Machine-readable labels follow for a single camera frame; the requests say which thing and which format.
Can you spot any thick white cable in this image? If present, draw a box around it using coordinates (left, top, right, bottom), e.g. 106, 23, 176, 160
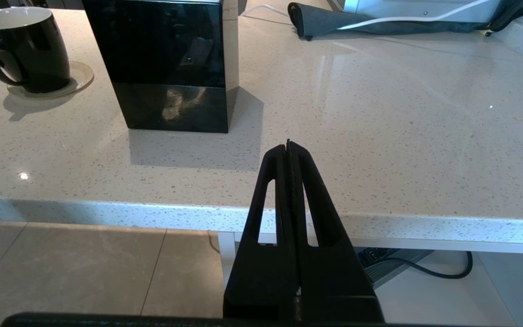
336, 0, 492, 30

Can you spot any dark grey cloth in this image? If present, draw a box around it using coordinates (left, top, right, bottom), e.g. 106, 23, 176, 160
287, 0, 523, 41

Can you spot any black floor cable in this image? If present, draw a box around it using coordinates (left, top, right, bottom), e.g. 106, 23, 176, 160
380, 252, 474, 279

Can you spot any grey power strip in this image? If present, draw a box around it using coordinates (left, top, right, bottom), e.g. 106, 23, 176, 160
355, 248, 434, 289

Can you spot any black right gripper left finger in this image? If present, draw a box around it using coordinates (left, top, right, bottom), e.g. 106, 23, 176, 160
223, 144, 300, 319

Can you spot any translucent round coaster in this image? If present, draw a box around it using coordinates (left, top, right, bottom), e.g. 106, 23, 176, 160
6, 61, 95, 99

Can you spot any thin white cable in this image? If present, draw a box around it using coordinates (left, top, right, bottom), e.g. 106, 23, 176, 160
241, 3, 290, 20

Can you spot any black tissue box white top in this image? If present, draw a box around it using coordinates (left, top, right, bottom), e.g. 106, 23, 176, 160
82, 0, 241, 134

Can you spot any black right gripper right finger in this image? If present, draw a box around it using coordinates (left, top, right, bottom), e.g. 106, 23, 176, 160
287, 140, 385, 319

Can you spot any black mug white inside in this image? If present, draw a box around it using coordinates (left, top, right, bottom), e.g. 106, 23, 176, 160
0, 7, 72, 94

